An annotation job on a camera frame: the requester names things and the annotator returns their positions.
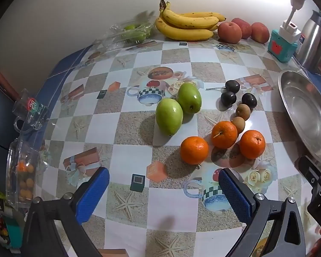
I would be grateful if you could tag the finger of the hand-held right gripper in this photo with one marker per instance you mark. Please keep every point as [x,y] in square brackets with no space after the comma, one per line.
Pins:
[314,176]

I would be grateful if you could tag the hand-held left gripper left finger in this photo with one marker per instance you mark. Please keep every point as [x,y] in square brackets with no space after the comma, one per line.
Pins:
[92,195]

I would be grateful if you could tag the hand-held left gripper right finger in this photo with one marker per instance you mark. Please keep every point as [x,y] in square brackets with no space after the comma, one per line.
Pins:
[235,192]

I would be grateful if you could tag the orange mandarin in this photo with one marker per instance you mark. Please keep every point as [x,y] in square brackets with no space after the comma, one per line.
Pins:
[252,144]
[224,134]
[194,150]

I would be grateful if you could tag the stainless steel bowl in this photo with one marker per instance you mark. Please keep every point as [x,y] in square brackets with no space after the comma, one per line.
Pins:
[305,109]

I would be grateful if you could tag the brown longan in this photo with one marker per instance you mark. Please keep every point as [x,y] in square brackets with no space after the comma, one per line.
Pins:
[243,111]
[238,124]

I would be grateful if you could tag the green oval jujube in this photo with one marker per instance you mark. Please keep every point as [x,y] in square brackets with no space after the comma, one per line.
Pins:
[189,97]
[169,116]

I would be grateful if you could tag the dark cherry with stem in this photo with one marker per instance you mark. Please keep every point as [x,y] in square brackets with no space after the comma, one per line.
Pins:
[232,85]

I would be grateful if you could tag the clear bag of green fruits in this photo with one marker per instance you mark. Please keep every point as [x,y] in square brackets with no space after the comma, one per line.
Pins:
[131,33]

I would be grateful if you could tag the checkered printed tablecloth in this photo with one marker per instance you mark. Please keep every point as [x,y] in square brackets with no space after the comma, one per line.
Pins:
[109,128]

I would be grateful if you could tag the clear plastic box of kumquats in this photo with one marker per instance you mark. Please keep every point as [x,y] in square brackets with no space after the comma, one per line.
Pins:
[24,176]

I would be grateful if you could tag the colourful printed packet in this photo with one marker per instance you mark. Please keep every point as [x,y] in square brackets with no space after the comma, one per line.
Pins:
[0,219]

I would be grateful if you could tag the glass mug with red label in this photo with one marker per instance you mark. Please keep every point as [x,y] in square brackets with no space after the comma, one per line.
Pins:
[29,107]

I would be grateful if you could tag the teal box with red print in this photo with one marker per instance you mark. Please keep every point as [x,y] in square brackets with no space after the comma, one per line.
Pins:
[279,46]

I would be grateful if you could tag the stainless steel thermos jug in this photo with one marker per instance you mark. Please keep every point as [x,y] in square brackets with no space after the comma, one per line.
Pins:
[311,40]

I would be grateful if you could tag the white plug-in gooseneck lamp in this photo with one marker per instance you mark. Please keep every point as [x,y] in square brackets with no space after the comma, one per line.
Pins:
[290,30]

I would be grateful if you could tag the red apple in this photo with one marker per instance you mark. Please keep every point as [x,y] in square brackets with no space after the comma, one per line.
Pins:
[229,32]
[244,26]
[260,32]

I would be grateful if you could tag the yellow banana bunch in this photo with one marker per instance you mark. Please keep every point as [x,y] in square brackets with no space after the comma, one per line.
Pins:
[184,33]

